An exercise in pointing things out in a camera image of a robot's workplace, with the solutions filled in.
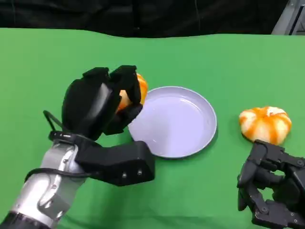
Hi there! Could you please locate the orange and white bread roll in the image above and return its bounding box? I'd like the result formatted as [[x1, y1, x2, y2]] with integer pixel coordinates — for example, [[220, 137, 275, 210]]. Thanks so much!
[[116, 73, 149, 113], [239, 106, 292, 145]]

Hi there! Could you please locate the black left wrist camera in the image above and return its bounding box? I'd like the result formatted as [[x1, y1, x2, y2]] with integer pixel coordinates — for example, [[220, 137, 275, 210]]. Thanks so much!
[[75, 140, 155, 187]]

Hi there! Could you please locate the grey metal frame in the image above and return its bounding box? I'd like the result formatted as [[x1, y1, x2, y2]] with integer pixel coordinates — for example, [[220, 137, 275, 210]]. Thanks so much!
[[271, 0, 305, 36]]

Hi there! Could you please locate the black backdrop curtain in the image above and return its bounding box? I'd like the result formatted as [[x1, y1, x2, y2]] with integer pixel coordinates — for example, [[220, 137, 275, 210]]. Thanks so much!
[[0, 0, 289, 39]]

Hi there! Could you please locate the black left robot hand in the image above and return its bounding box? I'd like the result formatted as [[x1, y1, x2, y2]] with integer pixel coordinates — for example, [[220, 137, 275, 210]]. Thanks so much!
[[61, 64, 143, 142]]

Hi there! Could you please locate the lilac plate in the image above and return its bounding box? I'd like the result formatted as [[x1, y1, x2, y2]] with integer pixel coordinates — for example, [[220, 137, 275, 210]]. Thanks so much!
[[128, 86, 218, 160]]

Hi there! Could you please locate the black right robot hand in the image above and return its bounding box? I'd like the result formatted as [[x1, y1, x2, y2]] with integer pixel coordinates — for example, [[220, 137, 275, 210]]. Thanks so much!
[[236, 140, 305, 229]]

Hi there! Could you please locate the black forearm cable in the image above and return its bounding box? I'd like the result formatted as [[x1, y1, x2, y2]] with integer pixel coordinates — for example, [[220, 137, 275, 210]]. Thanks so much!
[[24, 167, 92, 182]]

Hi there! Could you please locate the black looped cable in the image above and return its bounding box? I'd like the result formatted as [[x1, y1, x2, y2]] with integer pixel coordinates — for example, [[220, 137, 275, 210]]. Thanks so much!
[[42, 110, 65, 132]]

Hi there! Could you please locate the green table cloth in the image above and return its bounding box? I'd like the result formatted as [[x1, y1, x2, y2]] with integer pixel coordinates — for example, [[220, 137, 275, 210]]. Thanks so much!
[[0, 27, 305, 229]]

